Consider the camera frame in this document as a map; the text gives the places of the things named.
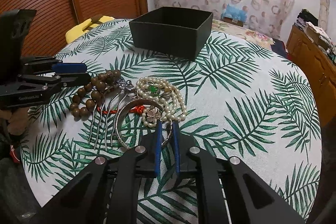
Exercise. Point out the green jade pendant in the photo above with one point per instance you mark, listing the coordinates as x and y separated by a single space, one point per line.
153 90

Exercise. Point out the silver flower brooch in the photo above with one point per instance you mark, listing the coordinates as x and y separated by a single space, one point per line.
152 114

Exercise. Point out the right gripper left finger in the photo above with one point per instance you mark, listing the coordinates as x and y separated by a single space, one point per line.
106 191

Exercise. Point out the black open jewelry box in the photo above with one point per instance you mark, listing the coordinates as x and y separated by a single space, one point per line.
176 31

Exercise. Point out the palm leaf print tablecloth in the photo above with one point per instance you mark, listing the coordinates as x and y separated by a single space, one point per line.
236 99

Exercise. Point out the blue bag on box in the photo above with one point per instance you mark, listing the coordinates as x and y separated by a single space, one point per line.
234 16

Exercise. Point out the purple jeweled hair comb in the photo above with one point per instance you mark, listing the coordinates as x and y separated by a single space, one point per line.
108 102

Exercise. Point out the folded dark clothes pile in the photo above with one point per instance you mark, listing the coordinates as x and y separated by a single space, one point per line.
306 16

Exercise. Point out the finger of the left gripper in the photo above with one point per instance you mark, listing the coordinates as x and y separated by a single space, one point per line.
39 65
62 79

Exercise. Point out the wooden sideboard cabinet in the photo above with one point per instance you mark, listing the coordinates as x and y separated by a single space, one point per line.
319 70

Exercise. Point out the yellow plush toy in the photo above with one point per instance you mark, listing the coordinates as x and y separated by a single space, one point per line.
89 24

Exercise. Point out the floral bed cover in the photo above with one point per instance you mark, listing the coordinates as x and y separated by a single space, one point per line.
255 37

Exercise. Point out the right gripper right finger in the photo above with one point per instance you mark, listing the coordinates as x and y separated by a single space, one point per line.
228 191

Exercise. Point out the beige tied window curtain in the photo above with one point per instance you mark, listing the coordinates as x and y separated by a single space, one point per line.
323 14

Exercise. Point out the stack of papers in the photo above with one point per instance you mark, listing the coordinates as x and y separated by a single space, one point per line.
318 35

